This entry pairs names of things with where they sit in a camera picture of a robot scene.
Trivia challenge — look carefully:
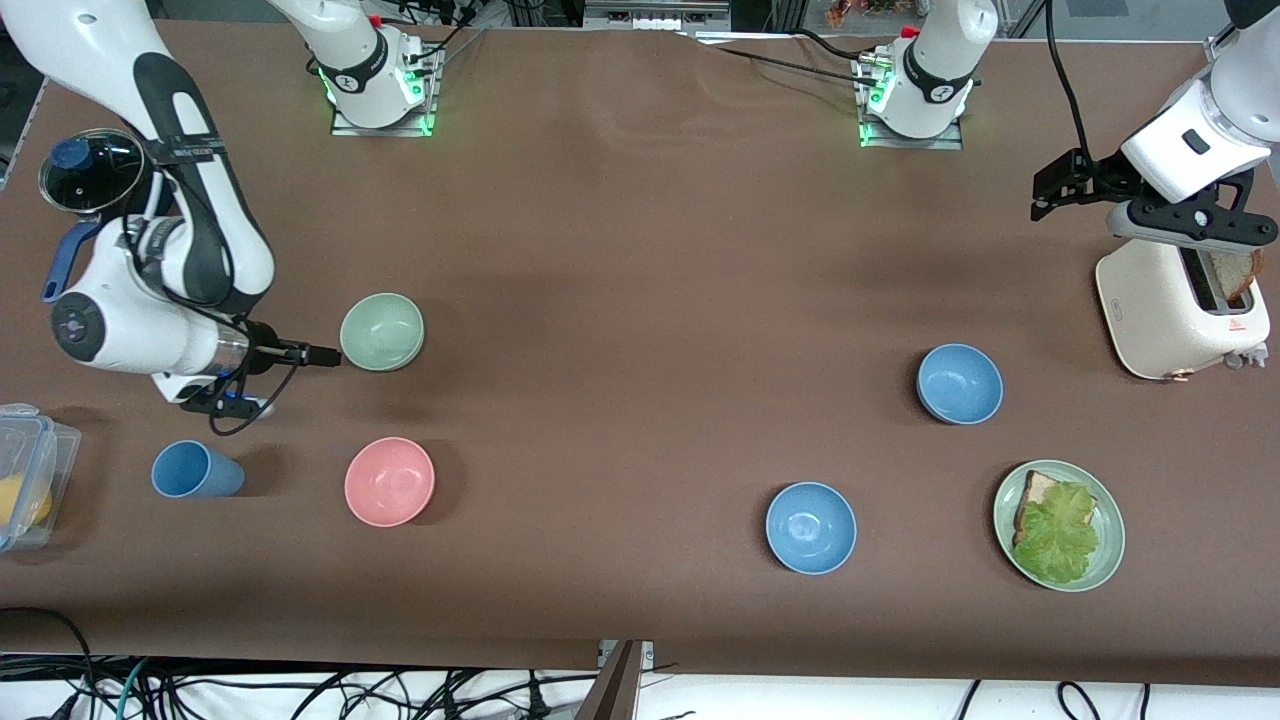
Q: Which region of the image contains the green bowl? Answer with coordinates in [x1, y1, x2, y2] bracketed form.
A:
[339, 292, 426, 373]

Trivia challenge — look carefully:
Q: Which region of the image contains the blue bowl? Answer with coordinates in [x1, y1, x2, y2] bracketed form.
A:
[916, 343, 1004, 426]
[765, 481, 858, 576]

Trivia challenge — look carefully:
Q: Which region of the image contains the pink bowl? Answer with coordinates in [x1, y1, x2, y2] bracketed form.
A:
[344, 437, 437, 528]

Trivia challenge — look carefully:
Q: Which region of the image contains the blue cup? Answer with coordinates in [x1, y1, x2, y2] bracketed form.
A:
[151, 440, 246, 499]

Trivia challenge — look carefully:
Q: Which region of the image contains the brown bread slice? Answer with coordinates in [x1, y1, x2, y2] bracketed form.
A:
[1208, 248, 1263, 301]

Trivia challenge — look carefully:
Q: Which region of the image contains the cream toaster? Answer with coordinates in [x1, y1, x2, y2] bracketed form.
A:
[1095, 235, 1273, 383]

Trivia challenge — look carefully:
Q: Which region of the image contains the clear plastic container blue lid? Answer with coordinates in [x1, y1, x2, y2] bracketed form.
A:
[0, 403, 83, 553]

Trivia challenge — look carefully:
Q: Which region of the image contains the yellow fruit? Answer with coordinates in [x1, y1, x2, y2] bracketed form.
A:
[0, 475, 53, 528]

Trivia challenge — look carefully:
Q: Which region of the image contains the glass lid blue knob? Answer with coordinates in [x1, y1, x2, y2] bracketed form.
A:
[38, 128, 151, 216]

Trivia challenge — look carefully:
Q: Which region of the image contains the white bread slice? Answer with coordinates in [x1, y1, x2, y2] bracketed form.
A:
[1012, 470, 1071, 546]

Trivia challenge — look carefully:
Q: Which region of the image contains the green lettuce leaf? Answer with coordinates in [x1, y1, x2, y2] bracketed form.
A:
[1012, 482, 1101, 585]

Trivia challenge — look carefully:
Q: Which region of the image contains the green plate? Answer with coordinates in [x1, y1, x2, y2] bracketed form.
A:
[993, 460, 1127, 593]

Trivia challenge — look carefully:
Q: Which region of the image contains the grey metal rack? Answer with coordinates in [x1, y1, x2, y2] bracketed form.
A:
[585, 0, 731, 31]

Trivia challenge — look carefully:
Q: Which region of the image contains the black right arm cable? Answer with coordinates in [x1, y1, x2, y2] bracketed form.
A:
[205, 340, 306, 438]

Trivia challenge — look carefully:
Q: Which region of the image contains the dark saucepan blue handle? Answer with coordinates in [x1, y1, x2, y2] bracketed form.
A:
[38, 128, 161, 303]

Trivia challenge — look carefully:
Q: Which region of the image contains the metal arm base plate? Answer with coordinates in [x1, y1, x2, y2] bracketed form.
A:
[330, 40, 438, 138]
[858, 50, 966, 151]

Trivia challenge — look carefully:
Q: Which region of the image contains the aluminium frame profile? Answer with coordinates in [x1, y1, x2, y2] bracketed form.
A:
[0, 75, 49, 191]

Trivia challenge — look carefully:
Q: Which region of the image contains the teal cable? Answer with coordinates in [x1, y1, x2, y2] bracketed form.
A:
[118, 658, 151, 720]

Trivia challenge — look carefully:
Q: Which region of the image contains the metal table bracket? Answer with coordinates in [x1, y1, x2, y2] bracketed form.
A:
[575, 640, 656, 720]

